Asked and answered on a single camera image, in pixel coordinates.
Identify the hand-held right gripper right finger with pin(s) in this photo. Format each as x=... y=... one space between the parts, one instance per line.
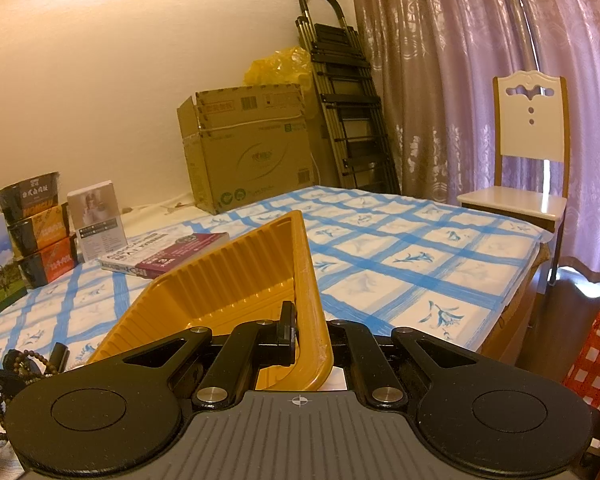
x=345 y=334

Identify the yellow plastic bag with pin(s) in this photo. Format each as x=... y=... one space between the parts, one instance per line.
x=275 y=67

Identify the small black accessory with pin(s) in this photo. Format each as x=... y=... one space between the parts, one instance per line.
x=59 y=357

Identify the open cardboard box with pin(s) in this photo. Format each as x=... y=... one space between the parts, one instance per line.
x=250 y=155

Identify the purple book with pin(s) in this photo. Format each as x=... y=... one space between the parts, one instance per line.
x=190 y=250

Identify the white small box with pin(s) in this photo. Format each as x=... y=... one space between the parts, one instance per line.
x=97 y=220

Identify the white book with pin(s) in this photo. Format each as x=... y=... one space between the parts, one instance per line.
x=122 y=260

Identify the folded metal step ladder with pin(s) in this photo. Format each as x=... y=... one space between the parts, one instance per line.
x=352 y=110

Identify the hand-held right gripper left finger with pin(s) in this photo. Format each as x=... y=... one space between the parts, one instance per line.
x=288 y=321

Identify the red checked cloth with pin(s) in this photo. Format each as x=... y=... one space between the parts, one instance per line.
x=597 y=360

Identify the yellow ribbed plastic tray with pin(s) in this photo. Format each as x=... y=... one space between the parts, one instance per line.
x=220 y=280

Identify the white wooden chair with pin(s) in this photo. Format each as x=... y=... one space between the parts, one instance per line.
x=530 y=125

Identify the pink patterned curtain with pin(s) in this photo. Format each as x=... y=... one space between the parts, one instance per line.
x=455 y=50

